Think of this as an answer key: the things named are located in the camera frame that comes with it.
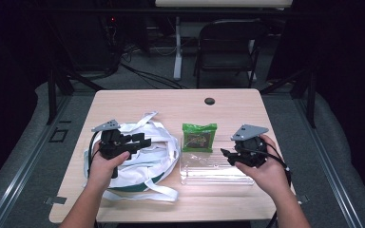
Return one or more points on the green snack packet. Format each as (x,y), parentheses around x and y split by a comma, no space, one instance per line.
(199,137)

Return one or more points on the white desk leg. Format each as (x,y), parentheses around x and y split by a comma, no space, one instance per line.
(178,50)

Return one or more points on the black tape square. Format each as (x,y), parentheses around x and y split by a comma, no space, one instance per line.
(58,135)

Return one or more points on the grey tape strip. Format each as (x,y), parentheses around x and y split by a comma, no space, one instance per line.
(55,200)
(304,199)

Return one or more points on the white tote bag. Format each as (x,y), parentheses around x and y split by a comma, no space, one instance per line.
(158,152)

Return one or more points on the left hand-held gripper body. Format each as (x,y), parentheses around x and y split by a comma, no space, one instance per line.
(112,145)

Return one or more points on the clear plastic tray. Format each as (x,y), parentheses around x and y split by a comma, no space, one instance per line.
(209,171)

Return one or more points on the person's right hand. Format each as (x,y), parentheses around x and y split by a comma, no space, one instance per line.
(271,177)

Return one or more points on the black folding chair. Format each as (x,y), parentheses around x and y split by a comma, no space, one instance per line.
(231,41)

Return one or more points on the black metal stand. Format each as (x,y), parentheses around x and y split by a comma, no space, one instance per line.
(311,95)
(52,95)

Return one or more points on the aluminium floor rail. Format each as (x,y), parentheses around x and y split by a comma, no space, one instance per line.
(326,164)
(25,167)

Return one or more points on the person's left hand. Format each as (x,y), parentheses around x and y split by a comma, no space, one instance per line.
(103,171)

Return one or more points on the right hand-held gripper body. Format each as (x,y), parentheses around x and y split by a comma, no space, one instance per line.
(250,148)

